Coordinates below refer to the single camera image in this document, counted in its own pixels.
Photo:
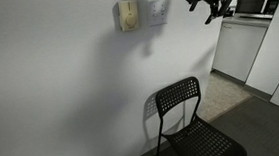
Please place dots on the white double switch plate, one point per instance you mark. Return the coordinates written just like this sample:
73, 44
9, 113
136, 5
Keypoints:
157, 21

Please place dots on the beige wall thermostat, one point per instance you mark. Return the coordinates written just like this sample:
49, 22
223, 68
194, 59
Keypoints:
128, 17

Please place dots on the tall white cabinet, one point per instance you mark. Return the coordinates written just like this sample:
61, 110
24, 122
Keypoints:
274, 44

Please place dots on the white light switch toggle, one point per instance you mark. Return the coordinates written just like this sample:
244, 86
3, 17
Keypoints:
163, 10
155, 14

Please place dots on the white base cabinet with countertop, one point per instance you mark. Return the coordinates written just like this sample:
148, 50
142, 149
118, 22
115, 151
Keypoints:
239, 46

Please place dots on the black perforated chair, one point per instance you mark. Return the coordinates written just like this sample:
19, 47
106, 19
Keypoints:
201, 143

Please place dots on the silver black microwave oven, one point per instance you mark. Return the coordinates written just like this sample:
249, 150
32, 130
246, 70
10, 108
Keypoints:
254, 6

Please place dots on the small dark countertop appliance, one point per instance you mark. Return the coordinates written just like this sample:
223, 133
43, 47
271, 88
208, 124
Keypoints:
229, 13

